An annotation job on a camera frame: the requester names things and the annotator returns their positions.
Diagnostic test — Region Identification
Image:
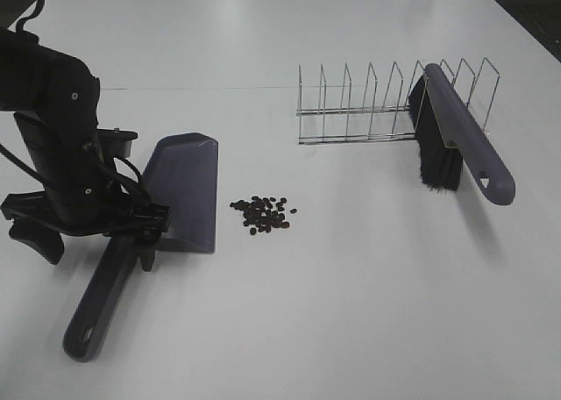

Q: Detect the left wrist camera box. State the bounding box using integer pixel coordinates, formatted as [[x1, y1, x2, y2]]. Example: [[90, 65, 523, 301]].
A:
[[97, 128, 138, 159]]

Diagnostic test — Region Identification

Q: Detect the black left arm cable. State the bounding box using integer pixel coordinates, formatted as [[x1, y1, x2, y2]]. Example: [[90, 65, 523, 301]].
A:
[[0, 0, 154, 208]]

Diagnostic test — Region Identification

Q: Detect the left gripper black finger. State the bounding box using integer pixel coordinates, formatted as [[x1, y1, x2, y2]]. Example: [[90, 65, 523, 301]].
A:
[[9, 218, 65, 265], [136, 231, 159, 272]]

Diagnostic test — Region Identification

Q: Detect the chrome wire rack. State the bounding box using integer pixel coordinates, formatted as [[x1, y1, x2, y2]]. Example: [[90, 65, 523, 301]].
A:
[[295, 57, 501, 146]]

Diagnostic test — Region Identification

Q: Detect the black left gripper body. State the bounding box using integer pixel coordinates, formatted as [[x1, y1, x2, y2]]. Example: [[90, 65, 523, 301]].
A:
[[1, 112, 169, 237]]

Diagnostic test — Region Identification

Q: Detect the purple plastic dustpan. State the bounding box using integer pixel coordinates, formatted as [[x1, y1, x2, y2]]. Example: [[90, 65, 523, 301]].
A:
[[62, 132, 219, 362]]

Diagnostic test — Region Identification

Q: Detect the pile of coffee beans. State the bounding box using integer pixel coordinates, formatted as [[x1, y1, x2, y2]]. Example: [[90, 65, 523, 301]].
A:
[[229, 196, 299, 236]]

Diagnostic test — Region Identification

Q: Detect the purple brush with black bristles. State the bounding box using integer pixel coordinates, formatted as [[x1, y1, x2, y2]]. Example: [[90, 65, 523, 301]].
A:
[[408, 63, 515, 206]]

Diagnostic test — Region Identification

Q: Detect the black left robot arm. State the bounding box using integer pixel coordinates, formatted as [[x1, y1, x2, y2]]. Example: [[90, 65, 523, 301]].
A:
[[1, 29, 169, 271]]

